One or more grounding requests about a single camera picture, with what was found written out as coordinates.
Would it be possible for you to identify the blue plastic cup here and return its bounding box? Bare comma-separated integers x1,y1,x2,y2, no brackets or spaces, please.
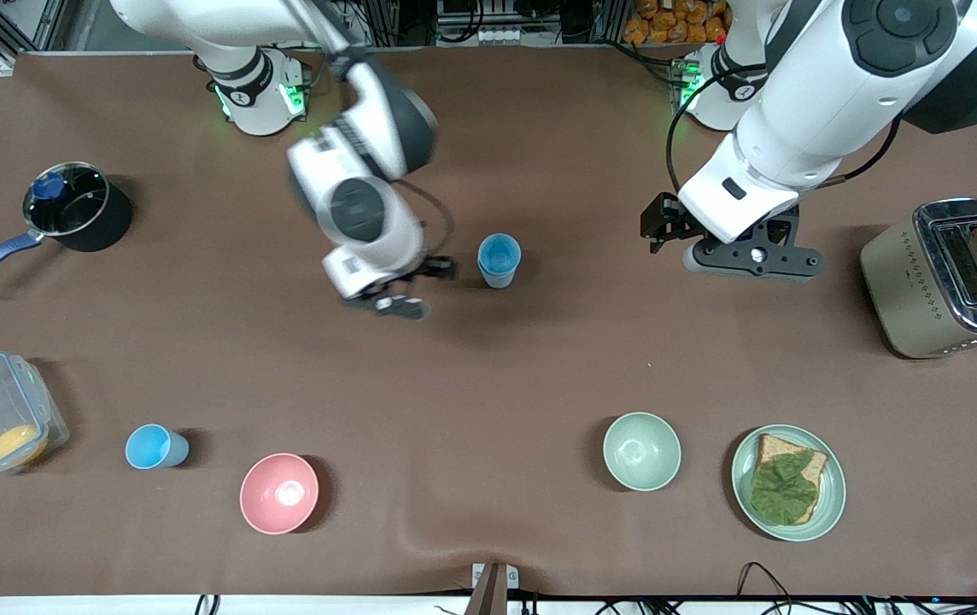
125,424,190,471
477,232,523,276

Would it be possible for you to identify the brown table mat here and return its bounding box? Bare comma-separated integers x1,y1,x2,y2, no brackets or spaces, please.
0,47,977,599

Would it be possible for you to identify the beige and chrome toaster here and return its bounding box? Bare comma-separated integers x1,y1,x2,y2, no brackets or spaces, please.
860,198,977,360

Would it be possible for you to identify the bag of orange buns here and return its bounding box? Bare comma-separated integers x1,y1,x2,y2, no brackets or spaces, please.
622,0,734,46

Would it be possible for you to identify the brown bread slice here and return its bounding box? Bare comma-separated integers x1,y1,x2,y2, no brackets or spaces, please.
753,433,829,525

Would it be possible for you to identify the pale green bowl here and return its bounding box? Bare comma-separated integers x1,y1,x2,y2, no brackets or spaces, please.
602,412,683,493

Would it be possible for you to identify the pink bowl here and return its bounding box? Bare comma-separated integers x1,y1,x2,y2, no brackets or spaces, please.
239,453,320,536

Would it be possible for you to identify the green lettuce leaf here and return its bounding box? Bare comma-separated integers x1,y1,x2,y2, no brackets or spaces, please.
750,451,820,525

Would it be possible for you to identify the pale green plate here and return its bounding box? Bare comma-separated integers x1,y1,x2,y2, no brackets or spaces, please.
730,424,847,543

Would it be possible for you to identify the glass pot lid blue knob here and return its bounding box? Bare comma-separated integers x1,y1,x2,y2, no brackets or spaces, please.
27,167,107,237

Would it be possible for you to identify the orange round food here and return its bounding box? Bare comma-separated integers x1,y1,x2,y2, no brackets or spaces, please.
0,425,50,467

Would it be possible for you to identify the black pot with blue handle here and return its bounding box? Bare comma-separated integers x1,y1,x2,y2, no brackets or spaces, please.
0,161,134,295

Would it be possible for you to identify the metal bracket on table edge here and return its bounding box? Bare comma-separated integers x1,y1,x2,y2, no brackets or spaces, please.
465,561,520,615

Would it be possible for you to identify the black looped cable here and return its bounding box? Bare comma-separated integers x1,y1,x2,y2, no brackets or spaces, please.
736,561,799,614

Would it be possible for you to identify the aluminium frame profile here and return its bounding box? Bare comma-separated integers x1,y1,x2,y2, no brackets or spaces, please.
0,0,71,57

